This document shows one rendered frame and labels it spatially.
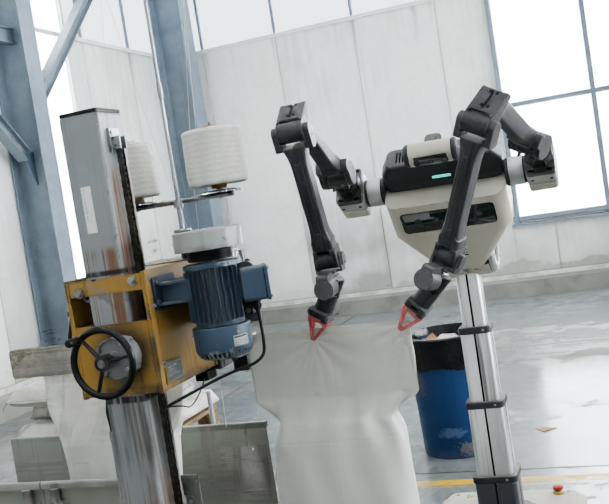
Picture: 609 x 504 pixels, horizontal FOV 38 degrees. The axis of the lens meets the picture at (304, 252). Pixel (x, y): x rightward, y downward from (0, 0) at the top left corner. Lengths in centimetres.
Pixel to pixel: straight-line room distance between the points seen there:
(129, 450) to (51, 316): 627
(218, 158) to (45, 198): 619
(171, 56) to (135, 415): 938
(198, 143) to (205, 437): 118
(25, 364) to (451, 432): 247
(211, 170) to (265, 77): 887
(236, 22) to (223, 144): 912
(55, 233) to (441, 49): 498
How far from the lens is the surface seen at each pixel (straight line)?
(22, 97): 861
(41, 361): 299
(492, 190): 274
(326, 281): 242
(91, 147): 228
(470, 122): 225
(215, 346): 223
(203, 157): 235
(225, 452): 311
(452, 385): 467
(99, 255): 229
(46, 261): 852
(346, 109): 1082
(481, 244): 287
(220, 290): 222
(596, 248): 1043
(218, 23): 1154
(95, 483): 272
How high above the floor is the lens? 144
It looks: 3 degrees down
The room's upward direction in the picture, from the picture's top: 9 degrees counter-clockwise
